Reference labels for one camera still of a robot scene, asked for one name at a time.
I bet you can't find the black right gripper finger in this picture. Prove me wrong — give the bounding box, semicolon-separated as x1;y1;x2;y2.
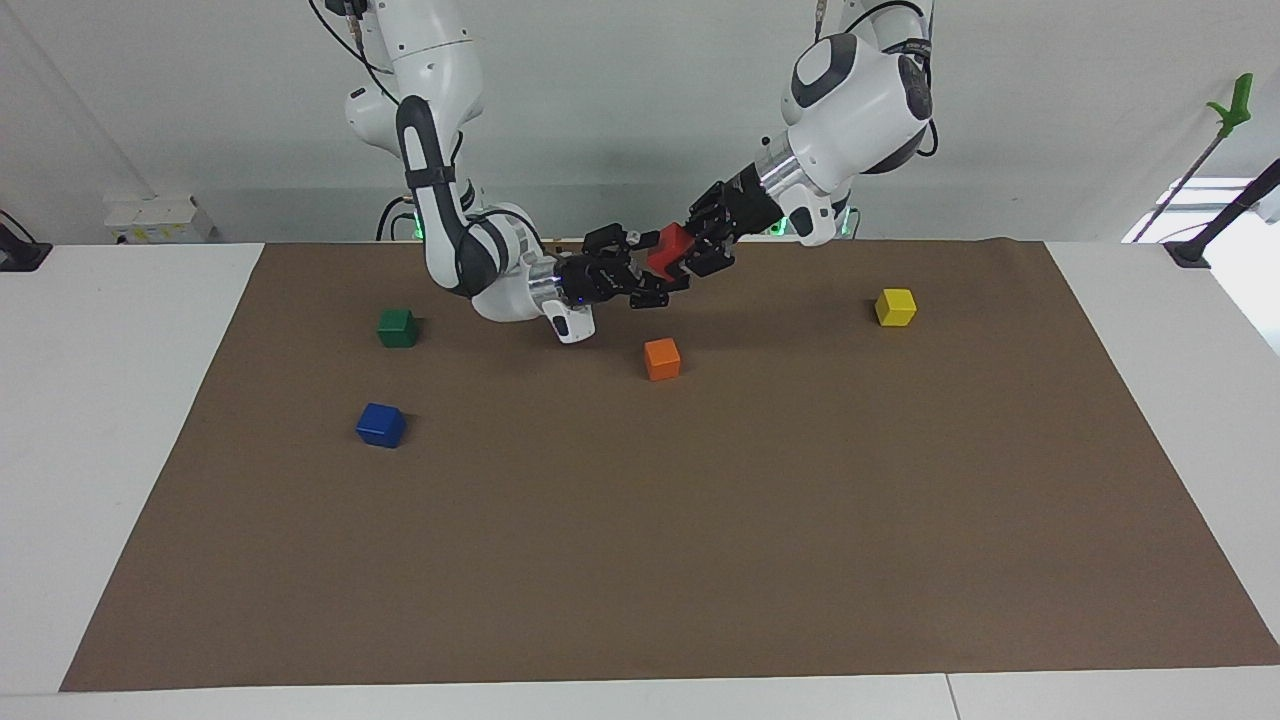
628;271;693;310
583;223;663;257

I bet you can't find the red cube block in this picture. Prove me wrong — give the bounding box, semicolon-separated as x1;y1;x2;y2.
646;222;694;282

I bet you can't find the blue cube block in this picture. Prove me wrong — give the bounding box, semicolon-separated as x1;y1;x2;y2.
355;402;408;450

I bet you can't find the brown table mat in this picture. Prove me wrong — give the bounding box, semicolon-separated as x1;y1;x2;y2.
58;238;1280;693

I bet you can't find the white power strip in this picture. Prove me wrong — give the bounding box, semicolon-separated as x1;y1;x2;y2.
104;192;215;245

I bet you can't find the black pole with clamp base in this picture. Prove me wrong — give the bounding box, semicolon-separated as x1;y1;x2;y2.
1164;158;1280;270

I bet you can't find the thin pole with green tip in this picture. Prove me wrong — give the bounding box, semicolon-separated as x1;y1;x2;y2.
1130;72;1255;244

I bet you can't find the black table clamp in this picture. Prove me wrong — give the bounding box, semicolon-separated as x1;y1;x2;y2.
0;210;54;274

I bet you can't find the black right base cable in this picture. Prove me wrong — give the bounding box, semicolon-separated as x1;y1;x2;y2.
375;194;419;242

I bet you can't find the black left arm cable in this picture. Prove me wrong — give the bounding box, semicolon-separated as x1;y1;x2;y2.
814;0;939;159

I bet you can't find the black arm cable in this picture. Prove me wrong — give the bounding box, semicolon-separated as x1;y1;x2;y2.
814;0;939;159
306;0;403;105

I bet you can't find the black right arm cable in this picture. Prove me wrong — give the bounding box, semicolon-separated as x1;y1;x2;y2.
306;0;403;105

